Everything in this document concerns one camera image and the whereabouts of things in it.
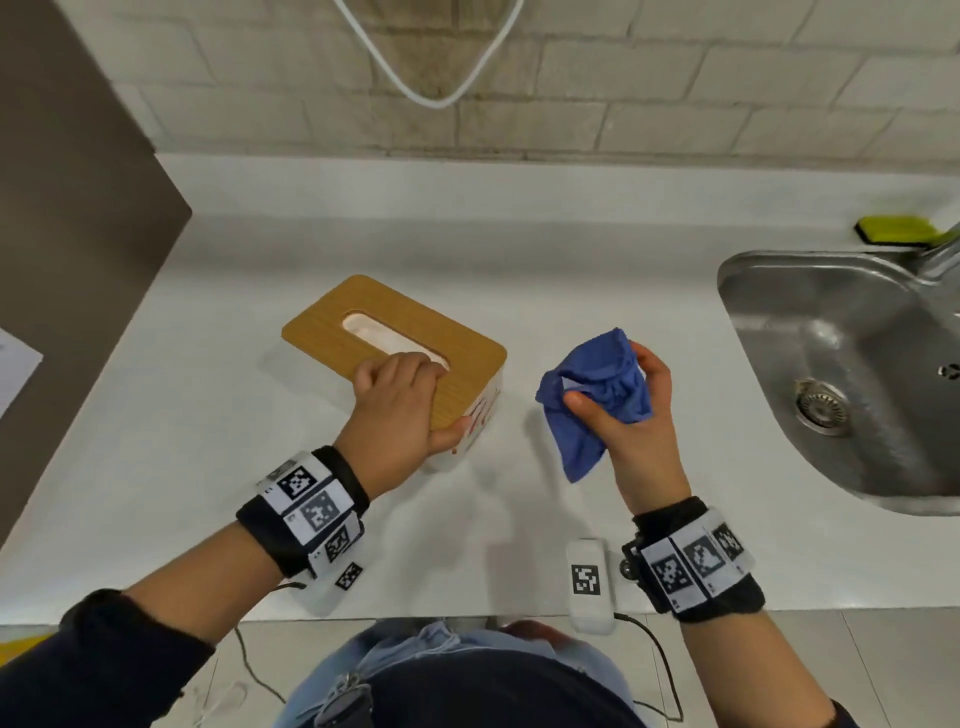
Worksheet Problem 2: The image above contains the person's left hand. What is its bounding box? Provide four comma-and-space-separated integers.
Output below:
333, 351, 476, 501

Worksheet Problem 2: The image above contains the person's right hand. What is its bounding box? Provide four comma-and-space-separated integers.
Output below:
564, 341, 692, 519

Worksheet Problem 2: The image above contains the blue cloth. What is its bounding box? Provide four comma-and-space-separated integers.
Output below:
535, 327, 654, 484

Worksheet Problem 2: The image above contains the tissue box with wooden lid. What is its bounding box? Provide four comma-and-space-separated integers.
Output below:
281, 273, 509, 474

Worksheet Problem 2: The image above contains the person's right forearm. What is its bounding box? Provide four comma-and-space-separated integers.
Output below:
677, 606, 860, 728

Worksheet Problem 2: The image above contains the person's left forearm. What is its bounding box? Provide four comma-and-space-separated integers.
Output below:
0, 519, 295, 728

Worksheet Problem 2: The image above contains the white tissue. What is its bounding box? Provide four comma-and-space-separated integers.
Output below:
342, 312, 451, 373

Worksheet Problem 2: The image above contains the black left wristband with markers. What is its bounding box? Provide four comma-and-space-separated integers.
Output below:
235, 445, 372, 579

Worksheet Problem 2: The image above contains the black wristband with markers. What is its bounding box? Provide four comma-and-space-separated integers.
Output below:
621, 495, 767, 624
235, 445, 372, 579

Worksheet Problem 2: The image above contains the black right wristband with markers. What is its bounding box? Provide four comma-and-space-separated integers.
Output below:
621, 495, 767, 624

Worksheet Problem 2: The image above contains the light blue denim garment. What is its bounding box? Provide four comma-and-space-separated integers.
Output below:
273, 618, 648, 728

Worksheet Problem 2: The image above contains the metal sink drain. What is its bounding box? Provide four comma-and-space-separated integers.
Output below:
794, 379, 853, 438

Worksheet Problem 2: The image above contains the stainless steel sink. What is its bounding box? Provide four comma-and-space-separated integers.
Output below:
716, 249, 960, 518

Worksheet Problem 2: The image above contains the green sponge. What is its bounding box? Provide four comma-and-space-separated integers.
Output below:
855, 215, 955, 248

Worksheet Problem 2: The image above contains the metal faucet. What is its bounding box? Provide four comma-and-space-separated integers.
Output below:
909, 220, 960, 288

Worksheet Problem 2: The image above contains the brown cabinet panel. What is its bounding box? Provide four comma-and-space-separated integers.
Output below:
0, 0, 194, 550

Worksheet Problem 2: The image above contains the white paper sheet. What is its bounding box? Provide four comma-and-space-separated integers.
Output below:
0, 327, 45, 418

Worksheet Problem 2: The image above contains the yellow object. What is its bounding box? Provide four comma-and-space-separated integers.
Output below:
0, 632, 55, 667

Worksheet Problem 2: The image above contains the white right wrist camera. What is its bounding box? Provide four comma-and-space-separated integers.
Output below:
565, 537, 618, 638

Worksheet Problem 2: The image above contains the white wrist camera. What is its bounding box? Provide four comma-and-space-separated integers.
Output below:
302, 553, 366, 618
565, 537, 618, 638

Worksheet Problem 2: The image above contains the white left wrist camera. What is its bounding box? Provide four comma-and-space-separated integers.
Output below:
302, 553, 366, 618

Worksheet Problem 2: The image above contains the black cable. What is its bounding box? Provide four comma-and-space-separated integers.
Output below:
232, 580, 310, 706
613, 610, 686, 723

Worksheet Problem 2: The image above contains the thick white cable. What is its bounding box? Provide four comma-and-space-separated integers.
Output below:
330, 0, 526, 111

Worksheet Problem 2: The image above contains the thin white cable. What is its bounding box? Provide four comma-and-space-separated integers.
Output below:
178, 678, 250, 728

